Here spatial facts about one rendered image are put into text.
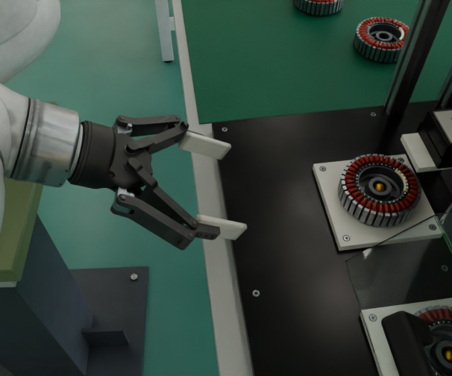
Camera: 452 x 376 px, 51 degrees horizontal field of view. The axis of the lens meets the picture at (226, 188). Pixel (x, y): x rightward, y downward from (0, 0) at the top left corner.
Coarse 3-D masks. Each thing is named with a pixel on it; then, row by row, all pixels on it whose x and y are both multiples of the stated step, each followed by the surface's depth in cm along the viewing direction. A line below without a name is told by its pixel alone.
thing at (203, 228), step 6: (198, 228) 56; (204, 228) 56; (210, 228) 57; (216, 228) 57; (198, 234) 56; (204, 234) 57; (210, 234) 57; (216, 234) 57; (180, 240) 55; (186, 246) 55
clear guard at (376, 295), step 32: (416, 224) 35; (448, 224) 34; (384, 256) 36; (416, 256) 34; (448, 256) 32; (384, 288) 35; (416, 288) 33; (448, 288) 32; (448, 320) 31; (384, 352) 33; (448, 352) 30
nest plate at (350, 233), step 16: (400, 160) 74; (320, 176) 72; (336, 176) 72; (320, 192) 72; (336, 192) 71; (336, 208) 69; (416, 208) 69; (336, 224) 67; (352, 224) 67; (400, 224) 67; (336, 240) 66; (352, 240) 66; (368, 240) 66
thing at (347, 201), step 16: (352, 160) 70; (368, 160) 70; (384, 160) 70; (352, 176) 68; (368, 176) 71; (384, 176) 70; (400, 176) 68; (352, 192) 66; (368, 192) 68; (384, 192) 67; (400, 192) 68; (416, 192) 66; (352, 208) 66; (368, 208) 65; (384, 208) 65; (400, 208) 64; (368, 224) 66; (384, 224) 66
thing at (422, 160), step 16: (432, 112) 61; (448, 112) 61; (432, 128) 61; (448, 128) 59; (416, 144) 63; (432, 144) 61; (448, 144) 58; (416, 160) 61; (432, 160) 61; (448, 160) 59
